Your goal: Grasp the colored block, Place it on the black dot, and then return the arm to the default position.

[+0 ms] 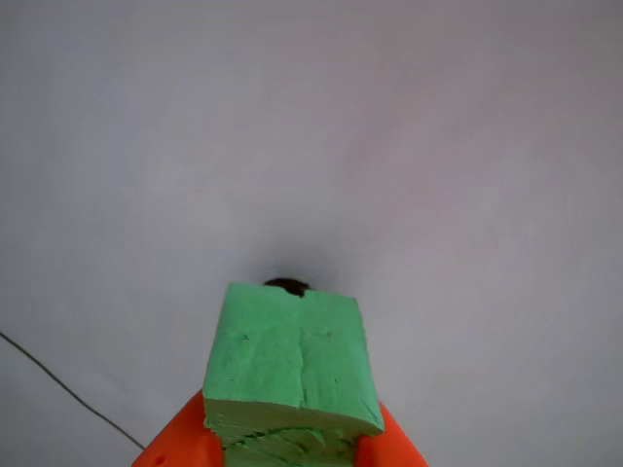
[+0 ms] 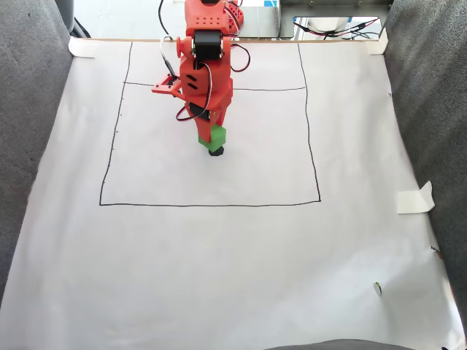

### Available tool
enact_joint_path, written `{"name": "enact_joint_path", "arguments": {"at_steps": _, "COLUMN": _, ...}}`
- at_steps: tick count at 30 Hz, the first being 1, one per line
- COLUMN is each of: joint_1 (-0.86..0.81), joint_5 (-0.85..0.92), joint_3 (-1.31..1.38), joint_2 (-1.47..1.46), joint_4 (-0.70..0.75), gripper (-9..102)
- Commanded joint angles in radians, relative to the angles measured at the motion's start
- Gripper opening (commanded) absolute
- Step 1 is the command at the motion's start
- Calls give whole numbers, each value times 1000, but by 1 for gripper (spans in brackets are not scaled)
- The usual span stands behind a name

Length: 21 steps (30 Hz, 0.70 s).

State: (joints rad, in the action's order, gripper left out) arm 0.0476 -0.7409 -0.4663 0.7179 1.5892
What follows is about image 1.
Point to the white paper sheet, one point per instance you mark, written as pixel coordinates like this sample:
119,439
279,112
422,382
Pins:
311,146

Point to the green foam block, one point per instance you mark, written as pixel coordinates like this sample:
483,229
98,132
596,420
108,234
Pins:
292,355

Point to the black dot mark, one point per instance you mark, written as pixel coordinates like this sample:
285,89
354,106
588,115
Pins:
287,284

